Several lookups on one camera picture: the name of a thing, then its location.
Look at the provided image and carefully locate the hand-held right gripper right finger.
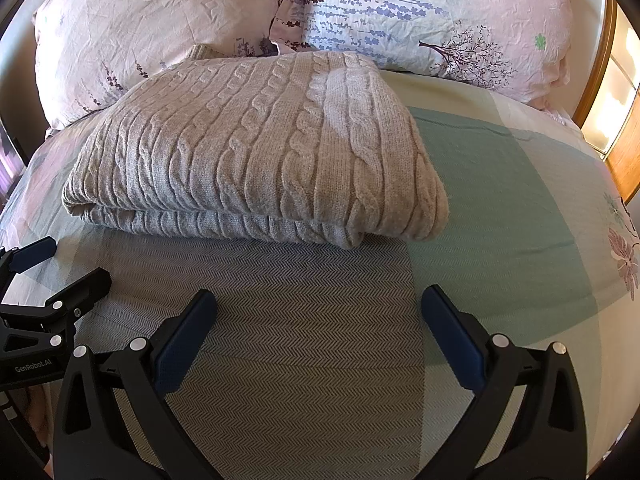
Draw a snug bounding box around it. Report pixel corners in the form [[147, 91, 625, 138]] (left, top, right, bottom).
[[420, 284, 589, 480]]

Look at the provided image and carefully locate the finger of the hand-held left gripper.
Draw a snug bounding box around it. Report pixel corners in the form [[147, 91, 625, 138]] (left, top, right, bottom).
[[0, 236, 57, 306], [0, 267, 112, 357]]

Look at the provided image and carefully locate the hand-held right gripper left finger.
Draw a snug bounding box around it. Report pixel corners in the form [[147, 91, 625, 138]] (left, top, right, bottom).
[[52, 288, 222, 480]]

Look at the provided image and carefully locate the beige cable-knit sweater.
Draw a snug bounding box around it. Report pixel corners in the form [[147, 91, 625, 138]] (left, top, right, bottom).
[[61, 44, 449, 251]]

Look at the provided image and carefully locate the patchwork bed sheet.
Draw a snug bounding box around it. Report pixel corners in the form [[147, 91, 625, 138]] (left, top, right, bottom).
[[0, 69, 640, 480]]

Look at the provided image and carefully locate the wooden headboard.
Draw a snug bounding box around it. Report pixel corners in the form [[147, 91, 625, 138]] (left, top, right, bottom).
[[571, 0, 640, 206]]

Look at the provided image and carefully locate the pink floral pillow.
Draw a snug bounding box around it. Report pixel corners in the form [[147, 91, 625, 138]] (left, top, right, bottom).
[[34, 0, 287, 132]]

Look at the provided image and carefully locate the lavender print pillow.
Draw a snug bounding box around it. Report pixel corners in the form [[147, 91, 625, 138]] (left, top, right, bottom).
[[269, 0, 577, 111]]

